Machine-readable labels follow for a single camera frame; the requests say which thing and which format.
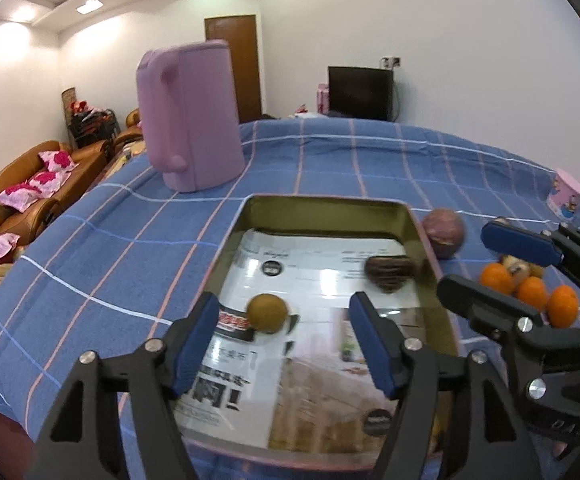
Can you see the brown wooden door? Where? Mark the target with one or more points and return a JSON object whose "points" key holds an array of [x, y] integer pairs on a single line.
{"points": [[235, 65]]}

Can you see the black rack with red items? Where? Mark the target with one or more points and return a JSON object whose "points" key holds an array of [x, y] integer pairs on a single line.
{"points": [[92, 122]]}

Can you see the small yellow fruit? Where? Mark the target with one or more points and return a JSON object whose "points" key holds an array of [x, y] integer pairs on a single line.
{"points": [[517, 267]]}

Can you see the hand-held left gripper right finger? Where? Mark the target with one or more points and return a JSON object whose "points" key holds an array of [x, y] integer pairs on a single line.
{"points": [[370, 340]]}

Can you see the white wall socket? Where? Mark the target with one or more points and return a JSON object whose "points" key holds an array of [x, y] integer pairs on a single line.
{"points": [[391, 61]]}

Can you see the orange leather armchair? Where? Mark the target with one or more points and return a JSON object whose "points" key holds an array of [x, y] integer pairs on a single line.
{"points": [[130, 132]]}

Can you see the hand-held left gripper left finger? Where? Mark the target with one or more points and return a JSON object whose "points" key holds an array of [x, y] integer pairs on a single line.
{"points": [[197, 345]]}

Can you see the tall patterned panel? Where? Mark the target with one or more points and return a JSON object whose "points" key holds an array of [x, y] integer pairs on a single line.
{"points": [[68, 102]]}

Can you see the round purple passion fruit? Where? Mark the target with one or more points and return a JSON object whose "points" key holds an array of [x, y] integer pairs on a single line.
{"points": [[443, 233]]}

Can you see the black television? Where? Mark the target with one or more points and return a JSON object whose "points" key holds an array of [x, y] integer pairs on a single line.
{"points": [[361, 92]]}

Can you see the blue plaid tablecloth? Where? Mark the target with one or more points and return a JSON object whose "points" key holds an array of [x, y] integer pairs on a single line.
{"points": [[119, 240]]}

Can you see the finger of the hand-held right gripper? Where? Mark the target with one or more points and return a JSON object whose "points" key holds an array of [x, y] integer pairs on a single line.
{"points": [[515, 245], [480, 302]]}

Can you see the printed paper sheet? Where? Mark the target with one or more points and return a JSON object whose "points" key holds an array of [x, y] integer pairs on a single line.
{"points": [[320, 270]]}

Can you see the gold metal tray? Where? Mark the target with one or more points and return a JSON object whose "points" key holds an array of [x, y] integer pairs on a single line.
{"points": [[320, 215]]}

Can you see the orange leather sofa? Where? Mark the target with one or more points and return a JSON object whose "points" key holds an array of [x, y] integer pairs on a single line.
{"points": [[14, 170]]}

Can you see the olive brown round fruit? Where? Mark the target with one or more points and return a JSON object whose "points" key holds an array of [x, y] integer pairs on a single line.
{"points": [[267, 313]]}

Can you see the pink electric kettle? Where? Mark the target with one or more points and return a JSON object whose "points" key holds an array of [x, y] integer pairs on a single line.
{"points": [[194, 120]]}

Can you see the dark wrinkled fruit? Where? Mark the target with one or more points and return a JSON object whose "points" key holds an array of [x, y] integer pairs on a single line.
{"points": [[390, 271]]}

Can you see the pink box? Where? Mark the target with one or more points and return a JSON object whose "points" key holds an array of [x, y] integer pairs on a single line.
{"points": [[323, 99]]}

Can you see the pink cartoon cup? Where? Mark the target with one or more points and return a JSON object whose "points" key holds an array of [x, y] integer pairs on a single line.
{"points": [[566, 195]]}

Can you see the square ceiling light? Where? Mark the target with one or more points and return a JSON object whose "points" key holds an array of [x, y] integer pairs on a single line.
{"points": [[88, 7]]}

